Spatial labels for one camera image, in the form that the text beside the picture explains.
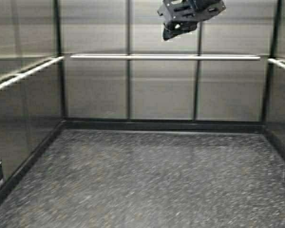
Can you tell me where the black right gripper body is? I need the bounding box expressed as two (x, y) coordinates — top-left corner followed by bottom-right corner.
(157, 0), (226, 41)

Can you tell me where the rear elevator handrail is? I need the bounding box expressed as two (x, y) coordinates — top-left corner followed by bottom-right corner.
(70, 54), (261, 61)

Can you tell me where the elevator handrail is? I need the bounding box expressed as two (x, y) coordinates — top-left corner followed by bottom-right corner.
(268, 58), (285, 70)
(70, 54), (261, 61)
(0, 56), (65, 91)

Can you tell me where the right elevator handrail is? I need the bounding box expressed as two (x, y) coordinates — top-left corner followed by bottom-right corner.
(268, 58), (285, 70)

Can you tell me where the left elevator handrail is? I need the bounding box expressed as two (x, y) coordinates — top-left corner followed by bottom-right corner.
(0, 56), (65, 91)

